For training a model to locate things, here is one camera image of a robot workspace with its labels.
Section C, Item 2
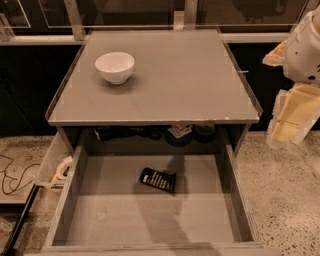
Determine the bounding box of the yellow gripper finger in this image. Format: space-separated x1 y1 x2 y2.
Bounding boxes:
266 83 320 149
262 40 287 66

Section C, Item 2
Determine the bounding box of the black rxbar chocolate bar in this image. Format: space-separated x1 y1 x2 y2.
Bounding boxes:
139 168 176 193

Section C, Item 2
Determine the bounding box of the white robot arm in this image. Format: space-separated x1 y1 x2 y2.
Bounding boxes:
263 6 320 149

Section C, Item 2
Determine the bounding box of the grey counter cabinet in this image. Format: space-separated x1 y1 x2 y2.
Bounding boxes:
46 29 262 131

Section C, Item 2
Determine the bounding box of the grey open top drawer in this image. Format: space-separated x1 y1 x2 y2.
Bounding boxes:
42 144 262 256

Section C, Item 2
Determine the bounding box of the dark round container inside cabinet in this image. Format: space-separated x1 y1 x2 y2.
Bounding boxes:
193 126 216 143

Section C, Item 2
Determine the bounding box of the patterned packet inside cabinet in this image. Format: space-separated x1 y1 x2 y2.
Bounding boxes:
168 125 192 138

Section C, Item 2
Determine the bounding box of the white ceramic bowl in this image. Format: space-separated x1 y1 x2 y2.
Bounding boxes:
95 52 135 85

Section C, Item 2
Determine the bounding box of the white tape roll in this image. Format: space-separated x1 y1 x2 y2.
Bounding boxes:
53 156 73 181

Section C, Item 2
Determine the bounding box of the clear plastic side bin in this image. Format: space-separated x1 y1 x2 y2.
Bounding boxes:
35 133 72 189

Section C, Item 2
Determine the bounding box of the metal railing frame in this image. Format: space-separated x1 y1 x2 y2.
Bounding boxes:
0 0 320 45

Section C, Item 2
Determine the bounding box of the black floor cable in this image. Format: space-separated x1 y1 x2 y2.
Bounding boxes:
0 153 42 196

